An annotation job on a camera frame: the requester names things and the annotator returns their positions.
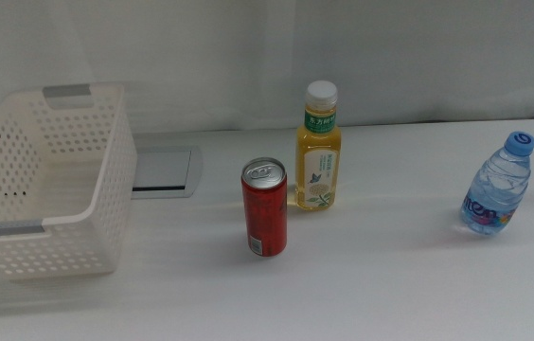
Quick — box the white perforated plastic basket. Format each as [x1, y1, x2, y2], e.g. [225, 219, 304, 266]
[0, 82, 139, 281]

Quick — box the clear water bottle blue cap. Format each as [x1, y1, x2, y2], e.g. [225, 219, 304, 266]
[458, 131, 534, 237]

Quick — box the red soda can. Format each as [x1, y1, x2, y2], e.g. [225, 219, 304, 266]
[240, 156, 289, 259]

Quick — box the silver table cable hatch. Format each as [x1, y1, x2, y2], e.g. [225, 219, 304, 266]
[130, 145, 205, 200]

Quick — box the white cloth backdrop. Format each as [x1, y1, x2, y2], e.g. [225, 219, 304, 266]
[0, 0, 534, 138]

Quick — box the yellow tea bottle white cap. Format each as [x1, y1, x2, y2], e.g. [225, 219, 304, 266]
[294, 79, 343, 212]

